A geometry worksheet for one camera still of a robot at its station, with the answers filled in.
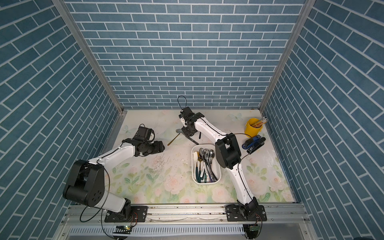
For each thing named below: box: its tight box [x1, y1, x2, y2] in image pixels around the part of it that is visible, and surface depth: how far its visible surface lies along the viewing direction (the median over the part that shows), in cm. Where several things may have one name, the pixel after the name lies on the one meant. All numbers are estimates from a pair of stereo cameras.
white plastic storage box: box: [191, 144, 222, 185], surface depth 91 cm
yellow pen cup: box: [244, 117, 263, 138], surface depth 102 cm
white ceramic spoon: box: [193, 151, 198, 166], surface depth 95 cm
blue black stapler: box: [241, 134, 266, 155], surface depth 99 cm
